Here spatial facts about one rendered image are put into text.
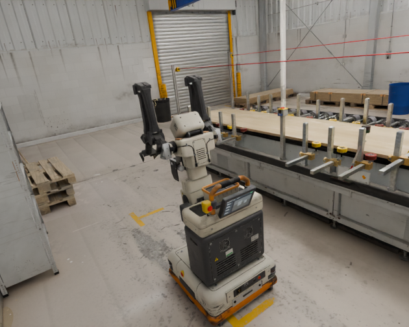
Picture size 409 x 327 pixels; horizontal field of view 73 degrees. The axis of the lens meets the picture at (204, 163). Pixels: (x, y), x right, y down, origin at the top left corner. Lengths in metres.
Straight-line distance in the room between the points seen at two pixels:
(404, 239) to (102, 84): 8.32
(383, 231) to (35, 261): 3.07
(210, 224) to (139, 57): 8.33
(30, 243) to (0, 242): 0.21
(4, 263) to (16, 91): 6.49
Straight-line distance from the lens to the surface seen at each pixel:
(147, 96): 2.02
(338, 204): 3.00
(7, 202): 2.76
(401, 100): 8.14
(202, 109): 2.21
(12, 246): 2.92
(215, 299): 2.02
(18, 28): 9.10
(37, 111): 9.02
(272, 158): 2.98
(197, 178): 2.06
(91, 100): 9.21
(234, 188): 1.88
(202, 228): 1.74
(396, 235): 2.90
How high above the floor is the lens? 1.74
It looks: 20 degrees down
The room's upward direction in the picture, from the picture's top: 6 degrees counter-clockwise
